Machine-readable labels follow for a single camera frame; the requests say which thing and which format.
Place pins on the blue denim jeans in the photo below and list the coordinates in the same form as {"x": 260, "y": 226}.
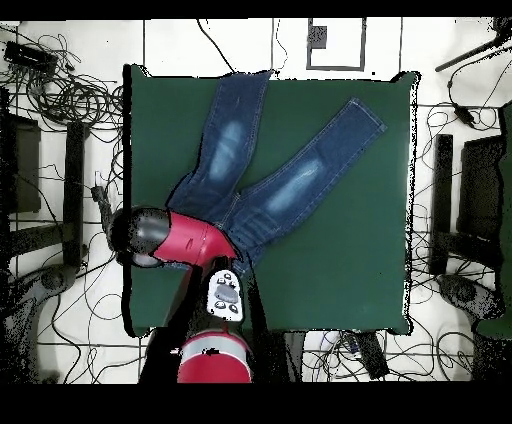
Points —
{"x": 300, "y": 180}

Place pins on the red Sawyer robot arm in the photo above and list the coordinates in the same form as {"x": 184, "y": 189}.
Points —
{"x": 192, "y": 240}

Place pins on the dark flat panel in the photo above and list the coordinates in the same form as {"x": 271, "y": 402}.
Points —
{"x": 480, "y": 188}
{"x": 26, "y": 168}

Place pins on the dark green table cloth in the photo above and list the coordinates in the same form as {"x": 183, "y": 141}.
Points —
{"x": 360, "y": 260}

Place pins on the black power strip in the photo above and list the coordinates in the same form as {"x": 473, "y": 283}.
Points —
{"x": 370, "y": 354}
{"x": 102, "y": 204}

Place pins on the black stand bar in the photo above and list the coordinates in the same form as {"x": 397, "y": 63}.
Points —
{"x": 442, "y": 200}
{"x": 74, "y": 192}

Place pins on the small grey square plate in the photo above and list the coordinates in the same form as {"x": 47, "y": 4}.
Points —
{"x": 319, "y": 38}

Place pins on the grey tripod base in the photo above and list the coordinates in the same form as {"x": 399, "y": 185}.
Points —
{"x": 52, "y": 279}
{"x": 466, "y": 292}

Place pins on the black power adapter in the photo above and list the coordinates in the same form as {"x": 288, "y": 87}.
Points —
{"x": 464, "y": 114}

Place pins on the thin black rod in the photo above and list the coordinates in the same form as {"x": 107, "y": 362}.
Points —
{"x": 468, "y": 54}

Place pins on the black electronics box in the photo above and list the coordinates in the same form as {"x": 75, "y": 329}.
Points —
{"x": 30, "y": 56}

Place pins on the grey rectangular frame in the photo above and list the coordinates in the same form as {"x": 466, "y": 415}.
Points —
{"x": 336, "y": 68}

